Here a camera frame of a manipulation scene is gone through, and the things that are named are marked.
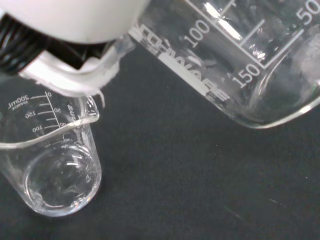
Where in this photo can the black table cloth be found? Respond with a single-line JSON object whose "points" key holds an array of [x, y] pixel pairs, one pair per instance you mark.
{"points": [[175, 175]]}

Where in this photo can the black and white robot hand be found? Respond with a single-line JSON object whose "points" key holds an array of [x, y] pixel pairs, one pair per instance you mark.
{"points": [[75, 20]]}

